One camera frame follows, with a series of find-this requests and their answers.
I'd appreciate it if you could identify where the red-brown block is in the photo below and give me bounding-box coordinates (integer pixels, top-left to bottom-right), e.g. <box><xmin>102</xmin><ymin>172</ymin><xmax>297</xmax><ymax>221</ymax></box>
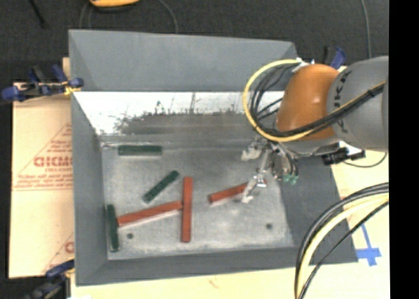
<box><xmin>180</xmin><ymin>176</ymin><xmax>194</xmax><ymax>243</ymax></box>
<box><xmin>208</xmin><ymin>183</ymin><xmax>249</xmax><ymax>204</ymax></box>
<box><xmin>116</xmin><ymin>200</ymin><xmax>183</xmax><ymax>226</ymax></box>

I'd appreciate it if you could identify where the black cylinder on white bracket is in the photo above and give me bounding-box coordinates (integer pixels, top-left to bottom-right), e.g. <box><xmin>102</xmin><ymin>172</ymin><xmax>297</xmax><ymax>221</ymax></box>
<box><xmin>321</xmin><ymin>147</ymin><xmax>366</xmax><ymax>166</ymax></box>

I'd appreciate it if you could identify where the dark green flat block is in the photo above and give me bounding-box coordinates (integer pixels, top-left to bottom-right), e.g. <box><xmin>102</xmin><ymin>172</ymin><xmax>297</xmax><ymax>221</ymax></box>
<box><xmin>104</xmin><ymin>203</ymin><xmax>121</xmax><ymax>253</ymax></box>
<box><xmin>117</xmin><ymin>145</ymin><xmax>163</xmax><ymax>156</ymax></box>
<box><xmin>142</xmin><ymin>169</ymin><xmax>181</xmax><ymax>204</ymax></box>

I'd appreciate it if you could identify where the brown cardboard board, red print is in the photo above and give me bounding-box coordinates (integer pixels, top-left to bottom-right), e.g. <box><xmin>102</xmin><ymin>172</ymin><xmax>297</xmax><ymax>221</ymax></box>
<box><xmin>8</xmin><ymin>57</ymin><xmax>77</xmax><ymax>279</ymax></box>

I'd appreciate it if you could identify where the grey metal bin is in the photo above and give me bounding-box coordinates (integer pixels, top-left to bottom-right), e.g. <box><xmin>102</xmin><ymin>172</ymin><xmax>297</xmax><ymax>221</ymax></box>
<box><xmin>67</xmin><ymin>29</ymin><xmax>358</xmax><ymax>285</ymax></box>

